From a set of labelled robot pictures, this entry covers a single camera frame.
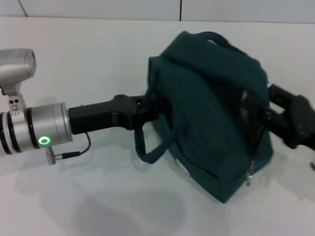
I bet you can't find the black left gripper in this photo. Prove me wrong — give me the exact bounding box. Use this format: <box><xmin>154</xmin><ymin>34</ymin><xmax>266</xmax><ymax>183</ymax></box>
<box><xmin>67</xmin><ymin>94</ymin><xmax>162</xmax><ymax>135</ymax></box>

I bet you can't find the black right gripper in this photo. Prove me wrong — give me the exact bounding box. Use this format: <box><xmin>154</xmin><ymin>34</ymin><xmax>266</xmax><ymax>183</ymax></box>
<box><xmin>264</xmin><ymin>84</ymin><xmax>315</xmax><ymax>149</ymax></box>

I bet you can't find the dark teal insulated bag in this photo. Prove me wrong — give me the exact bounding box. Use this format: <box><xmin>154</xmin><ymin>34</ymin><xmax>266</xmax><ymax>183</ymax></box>
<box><xmin>134</xmin><ymin>31</ymin><xmax>274</xmax><ymax>204</ymax></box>

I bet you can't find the grey left gripper cable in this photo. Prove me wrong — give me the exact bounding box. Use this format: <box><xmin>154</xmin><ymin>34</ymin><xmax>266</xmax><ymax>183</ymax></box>
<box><xmin>61</xmin><ymin>132</ymin><xmax>91</xmax><ymax>159</ymax></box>

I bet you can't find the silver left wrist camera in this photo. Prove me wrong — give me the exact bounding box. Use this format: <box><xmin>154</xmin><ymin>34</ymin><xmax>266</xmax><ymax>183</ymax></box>
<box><xmin>0</xmin><ymin>49</ymin><xmax>37</xmax><ymax>97</ymax></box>

